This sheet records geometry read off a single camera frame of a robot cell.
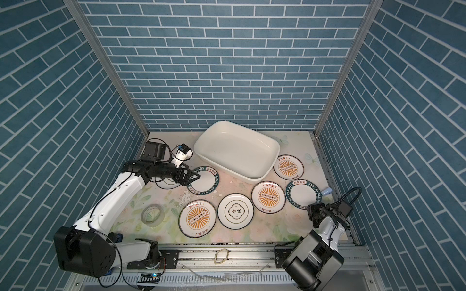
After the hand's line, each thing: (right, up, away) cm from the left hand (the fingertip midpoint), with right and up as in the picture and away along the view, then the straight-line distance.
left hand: (193, 171), depth 78 cm
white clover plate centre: (+18, -21, +8) cm, 29 cm away
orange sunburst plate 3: (+48, -1, +26) cm, 55 cm away
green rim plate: (+3, -9, +17) cm, 20 cm away
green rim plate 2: (+53, -13, +15) cm, 57 cm away
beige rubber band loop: (+15, -34, -2) cm, 37 cm away
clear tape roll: (-22, -23, +8) cm, 32 cm away
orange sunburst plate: (0, -24, +6) cm, 24 cm away
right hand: (+53, -17, +8) cm, 57 cm away
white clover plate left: (-9, -4, -8) cm, 13 cm away
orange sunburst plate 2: (+35, -15, +13) cm, 40 cm away
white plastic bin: (+19, +8, +32) cm, 38 cm away
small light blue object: (+65, -12, +13) cm, 67 cm away
